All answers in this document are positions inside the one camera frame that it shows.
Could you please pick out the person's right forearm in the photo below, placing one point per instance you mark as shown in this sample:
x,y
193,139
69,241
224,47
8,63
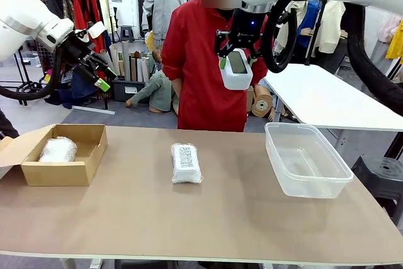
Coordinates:
x,y
177,84

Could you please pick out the opaque white bubble-wrapped clock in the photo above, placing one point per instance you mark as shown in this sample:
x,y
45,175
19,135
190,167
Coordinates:
x,y
58,151

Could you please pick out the red dress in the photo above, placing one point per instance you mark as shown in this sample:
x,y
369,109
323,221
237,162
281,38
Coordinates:
x,y
78,10

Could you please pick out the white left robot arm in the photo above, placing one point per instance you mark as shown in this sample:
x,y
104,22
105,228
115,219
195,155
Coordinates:
x,y
22,17

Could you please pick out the black plastic stool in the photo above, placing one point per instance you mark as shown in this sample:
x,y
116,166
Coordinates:
x,y
378,174

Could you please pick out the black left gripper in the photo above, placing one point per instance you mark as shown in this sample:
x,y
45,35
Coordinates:
x,y
78,48

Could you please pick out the dark storage bin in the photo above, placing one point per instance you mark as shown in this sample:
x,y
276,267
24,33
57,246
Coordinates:
x,y
126,91

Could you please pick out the grey step stool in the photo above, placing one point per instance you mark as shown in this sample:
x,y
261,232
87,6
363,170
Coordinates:
x,y
127,32

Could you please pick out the clear plastic container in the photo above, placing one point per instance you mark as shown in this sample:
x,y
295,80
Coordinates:
x,y
308,162

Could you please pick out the brown cardboard tube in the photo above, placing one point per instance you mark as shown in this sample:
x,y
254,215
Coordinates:
x,y
133,69

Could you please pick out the black tripod pole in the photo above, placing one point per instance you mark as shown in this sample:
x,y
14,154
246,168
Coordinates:
x,y
315,36

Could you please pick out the lying mannequin grey-green clothes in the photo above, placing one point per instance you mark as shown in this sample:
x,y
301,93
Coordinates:
x,y
157,92

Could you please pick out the person in red jacket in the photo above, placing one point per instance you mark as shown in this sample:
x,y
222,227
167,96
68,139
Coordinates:
x,y
201,61

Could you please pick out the mannequin beige coat blue shirt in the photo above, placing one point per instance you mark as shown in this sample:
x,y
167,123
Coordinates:
x,y
310,23

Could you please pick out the black garment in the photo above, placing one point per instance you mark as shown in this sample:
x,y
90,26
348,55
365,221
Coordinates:
x,y
56,1

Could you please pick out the white table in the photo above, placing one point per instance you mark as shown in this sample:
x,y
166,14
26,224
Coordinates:
x,y
315,92

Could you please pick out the mannequin with yellow garment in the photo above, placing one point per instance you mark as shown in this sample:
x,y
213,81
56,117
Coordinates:
x,y
393,39

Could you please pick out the unwrapped white digital clock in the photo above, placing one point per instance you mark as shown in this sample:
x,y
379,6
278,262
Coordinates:
x,y
236,77

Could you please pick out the mannequin cream jacket navy shirt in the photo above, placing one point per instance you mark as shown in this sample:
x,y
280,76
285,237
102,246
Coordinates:
x,y
333,29

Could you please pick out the brown cardboard box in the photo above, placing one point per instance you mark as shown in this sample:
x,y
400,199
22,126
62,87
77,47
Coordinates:
x,y
63,173

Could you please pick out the tall grey paper roll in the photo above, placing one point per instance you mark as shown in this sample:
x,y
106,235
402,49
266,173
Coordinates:
x,y
126,61

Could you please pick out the cream garment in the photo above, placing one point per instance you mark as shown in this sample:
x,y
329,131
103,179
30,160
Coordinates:
x,y
107,7

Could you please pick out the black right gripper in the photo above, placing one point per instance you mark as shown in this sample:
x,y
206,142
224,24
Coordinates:
x,y
247,29

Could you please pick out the bubble-wrapped clock showing display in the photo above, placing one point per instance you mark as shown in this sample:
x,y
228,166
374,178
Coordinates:
x,y
186,163

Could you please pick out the large brown paper roll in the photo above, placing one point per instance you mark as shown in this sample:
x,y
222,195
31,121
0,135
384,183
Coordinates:
x,y
261,105

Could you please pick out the open brown carton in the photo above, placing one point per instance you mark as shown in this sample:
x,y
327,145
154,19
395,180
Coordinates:
x,y
249,99

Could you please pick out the white paper roll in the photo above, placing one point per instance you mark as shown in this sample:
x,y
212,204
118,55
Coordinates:
x,y
139,70

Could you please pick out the cream paper roll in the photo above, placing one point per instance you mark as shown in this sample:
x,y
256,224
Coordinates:
x,y
115,58

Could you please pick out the person in dark clothing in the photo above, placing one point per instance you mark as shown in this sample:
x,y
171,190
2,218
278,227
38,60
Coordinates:
x,y
7,124

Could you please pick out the grey cardboard tube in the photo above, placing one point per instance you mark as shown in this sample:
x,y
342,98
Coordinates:
x,y
111,69

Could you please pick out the navy garment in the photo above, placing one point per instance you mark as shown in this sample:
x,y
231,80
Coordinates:
x,y
78,89

